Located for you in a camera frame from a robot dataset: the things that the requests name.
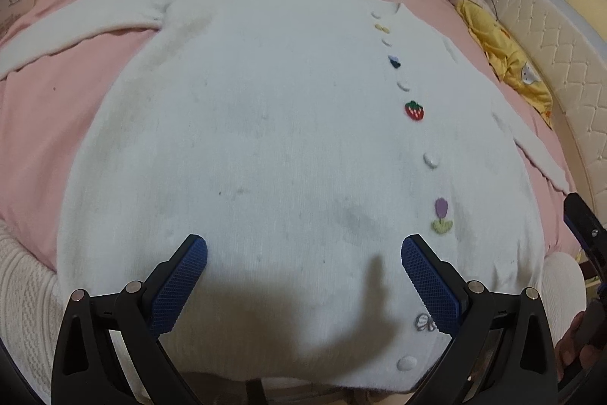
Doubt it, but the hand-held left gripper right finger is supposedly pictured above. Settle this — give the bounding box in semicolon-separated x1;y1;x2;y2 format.
401;233;560;405

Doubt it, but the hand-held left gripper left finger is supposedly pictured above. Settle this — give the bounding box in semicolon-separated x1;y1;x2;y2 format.
50;234;208;405

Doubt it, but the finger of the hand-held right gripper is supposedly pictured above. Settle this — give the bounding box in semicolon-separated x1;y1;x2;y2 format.
563;192;607;285

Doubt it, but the white knit cardigan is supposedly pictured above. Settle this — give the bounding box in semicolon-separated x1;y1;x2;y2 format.
0;0;571;391

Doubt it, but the person's right hand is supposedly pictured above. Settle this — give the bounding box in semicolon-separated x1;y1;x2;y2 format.
554;312;599;383

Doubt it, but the person's right leg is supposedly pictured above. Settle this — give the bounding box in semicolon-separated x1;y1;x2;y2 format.
541;252;588;344

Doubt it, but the person's leg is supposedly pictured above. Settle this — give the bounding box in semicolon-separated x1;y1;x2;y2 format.
541;252;588;344
0;219;121;405

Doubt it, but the white quilted headboard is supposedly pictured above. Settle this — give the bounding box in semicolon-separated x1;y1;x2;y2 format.
467;0;607;240

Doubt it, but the person's left leg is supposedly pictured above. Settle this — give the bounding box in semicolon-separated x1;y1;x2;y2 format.
0;219;121;405

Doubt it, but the yellow blanket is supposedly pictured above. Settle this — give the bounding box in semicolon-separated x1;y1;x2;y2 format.
455;0;555;129

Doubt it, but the pink bed sheet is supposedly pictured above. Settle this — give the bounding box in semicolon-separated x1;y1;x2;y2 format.
0;0;585;282

